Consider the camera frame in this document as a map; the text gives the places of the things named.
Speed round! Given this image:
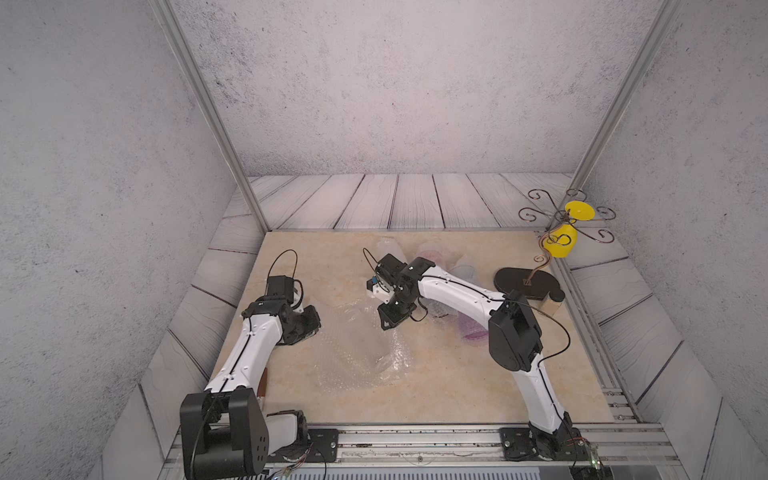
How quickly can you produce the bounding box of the pink bubble wrapped vase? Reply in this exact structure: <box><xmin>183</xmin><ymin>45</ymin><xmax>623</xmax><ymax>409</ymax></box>
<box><xmin>416</xmin><ymin>241</ymin><xmax>445</xmax><ymax>268</ymax></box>

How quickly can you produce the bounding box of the left aluminium corner post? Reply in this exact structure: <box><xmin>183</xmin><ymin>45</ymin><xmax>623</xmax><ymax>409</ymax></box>
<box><xmin>149</xmin><ymin>0</ymin><xmax>271</xmax><ymax>233</ymax></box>

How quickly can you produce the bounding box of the aluminium corner post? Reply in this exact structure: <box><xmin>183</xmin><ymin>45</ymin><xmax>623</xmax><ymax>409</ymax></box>
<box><xmin>566</xmin><ymin>0</ymin><xmax>682</xmax><ymax>193</ymax></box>
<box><xmin>149</xmin><ymin>0</ymin><xmax>271</xmax><ymax>233</ymax></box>

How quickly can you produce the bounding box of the clear bubble wrapped vase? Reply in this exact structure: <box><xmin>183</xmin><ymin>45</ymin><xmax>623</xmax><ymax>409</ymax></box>
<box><xmin>375</xmin><ymin>237</ymin><xmax>409</xmax><ymax>264</ymax></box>

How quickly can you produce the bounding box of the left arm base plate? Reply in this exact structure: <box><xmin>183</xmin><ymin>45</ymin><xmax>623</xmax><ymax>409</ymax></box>
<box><xmin>275</xmin><ymin>428</ymin><xmax>339</xmax><ymax>464</ymax></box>

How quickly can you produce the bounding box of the aluminium rail frame front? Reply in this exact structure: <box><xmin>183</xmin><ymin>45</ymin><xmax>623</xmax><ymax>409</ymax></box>
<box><xmin>157</xmin><ymin>386</ymin><xmax>685</xmax><ymax>480</ymax></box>

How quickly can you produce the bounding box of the purple bubble wrapped vase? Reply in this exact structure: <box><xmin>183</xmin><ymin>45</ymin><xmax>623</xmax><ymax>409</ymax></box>
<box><xmin>450</xmin><ymin>255</ymin><xmax>488</xmax><ymax>345</ymax></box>

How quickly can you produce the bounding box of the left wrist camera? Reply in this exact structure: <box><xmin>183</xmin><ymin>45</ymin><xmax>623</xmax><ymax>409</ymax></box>
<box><xmin>265</xmin><ymin>275</ymin><xmax>303</xmax><ymax>308</ymax></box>

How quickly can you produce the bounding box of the black wire glass stand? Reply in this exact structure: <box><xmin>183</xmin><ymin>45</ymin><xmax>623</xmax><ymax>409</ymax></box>
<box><xmin>493</xmin><ymin>188</ymin><xmax>616</xmax><ymax>302</ymax></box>

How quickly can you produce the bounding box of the metal scraper wooden handle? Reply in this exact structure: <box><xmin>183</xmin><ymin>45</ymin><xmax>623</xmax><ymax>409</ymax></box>
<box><xmin>257</xmin><ymin>368</ymin><xmax>268</xmax><ymax>400</ymax></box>

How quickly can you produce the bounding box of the clear glass vase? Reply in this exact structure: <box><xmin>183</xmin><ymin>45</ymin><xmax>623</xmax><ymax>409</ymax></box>
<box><xmin>372</xmin><ymin>329</ymin><xmax>413</xmax><ymax>382</ymax></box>

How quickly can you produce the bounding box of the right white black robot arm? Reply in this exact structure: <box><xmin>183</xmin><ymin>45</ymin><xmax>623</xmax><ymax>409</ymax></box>
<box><xmin>366</xmin><ymin>254</ymin><xmax>586</xmax><ymax>462</ymax></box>

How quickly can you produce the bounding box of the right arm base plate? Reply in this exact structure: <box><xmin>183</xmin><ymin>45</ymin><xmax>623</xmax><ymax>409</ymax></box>
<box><xmin>499</xmin><ymin>427</ymin><xmax>589</xmax><ymax>462</ymax></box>

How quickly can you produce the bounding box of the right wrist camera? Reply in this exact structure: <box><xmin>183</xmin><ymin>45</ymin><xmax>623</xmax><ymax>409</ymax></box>
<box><xmin>366</xmin><ymin>276</ymin><xmax>394</xmax><ymax>304</ymax></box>

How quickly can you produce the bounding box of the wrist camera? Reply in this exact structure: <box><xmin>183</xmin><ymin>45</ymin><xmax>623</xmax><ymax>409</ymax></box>
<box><xmin>366</xmin><ymin>276</ymin><xmax>394</xmax><ymax>304</ymax></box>
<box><xmin>265</xmin><ymin>275</ymin><xmax>303</xmax><ymax>308</ymax></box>

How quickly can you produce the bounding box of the right aluminium corner post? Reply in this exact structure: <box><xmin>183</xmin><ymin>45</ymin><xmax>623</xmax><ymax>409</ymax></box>
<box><xmin>566</xmin><ymin>0</ymin><xmax>682</xmax><ymax>193</ymax></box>

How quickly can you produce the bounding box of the small bottle black cap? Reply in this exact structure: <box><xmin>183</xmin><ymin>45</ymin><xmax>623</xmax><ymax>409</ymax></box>
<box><xmin>539</xmin><ymin>289</ymin><xmax>565</xmax><ymax>316</ymax></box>

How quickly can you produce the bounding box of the yellow plastic wine glass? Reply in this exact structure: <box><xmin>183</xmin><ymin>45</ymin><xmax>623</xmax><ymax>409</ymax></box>
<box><xmin>540</xmin><ymin>200</ymin><xmax>596</xmax><ymax>258</ymax></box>

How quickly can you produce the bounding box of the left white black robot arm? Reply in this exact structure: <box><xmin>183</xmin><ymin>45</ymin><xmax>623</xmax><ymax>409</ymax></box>
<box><xmin>179</xmin><ymin>297</ymin><xmax>321</xmax><ymax>479</ymax></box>

